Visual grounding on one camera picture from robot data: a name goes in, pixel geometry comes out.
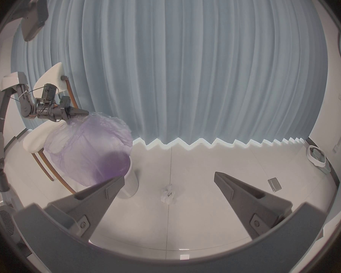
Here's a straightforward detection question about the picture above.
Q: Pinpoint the white paper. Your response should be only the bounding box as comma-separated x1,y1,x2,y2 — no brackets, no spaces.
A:
159,183,177,205

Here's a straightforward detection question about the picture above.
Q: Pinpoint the white trash bin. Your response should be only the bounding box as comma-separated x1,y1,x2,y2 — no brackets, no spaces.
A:
114,159,139,200

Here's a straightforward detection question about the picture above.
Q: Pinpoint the white cushioned wooden chair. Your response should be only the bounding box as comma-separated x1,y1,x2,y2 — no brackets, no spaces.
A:
23,62,81,194

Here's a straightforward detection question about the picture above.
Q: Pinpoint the pale blue curtain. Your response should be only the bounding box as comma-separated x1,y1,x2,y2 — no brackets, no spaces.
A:
11,0,329,151

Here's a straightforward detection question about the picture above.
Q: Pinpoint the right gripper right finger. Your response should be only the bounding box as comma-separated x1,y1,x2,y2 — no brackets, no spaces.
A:
214,172,293,240

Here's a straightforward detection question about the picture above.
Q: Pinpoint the purple plastic bag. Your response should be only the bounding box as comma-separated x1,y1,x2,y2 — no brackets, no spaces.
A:
43,112,134,187

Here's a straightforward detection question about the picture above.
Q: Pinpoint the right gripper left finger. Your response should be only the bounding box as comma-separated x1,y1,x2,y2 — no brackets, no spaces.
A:
44,176,126,238

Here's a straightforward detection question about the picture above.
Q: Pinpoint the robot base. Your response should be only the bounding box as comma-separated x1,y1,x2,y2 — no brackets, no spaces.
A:
0,191,24,255

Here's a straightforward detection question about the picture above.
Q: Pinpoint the white rectangular basket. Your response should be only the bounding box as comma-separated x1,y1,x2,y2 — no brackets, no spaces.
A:
306,145,330,169

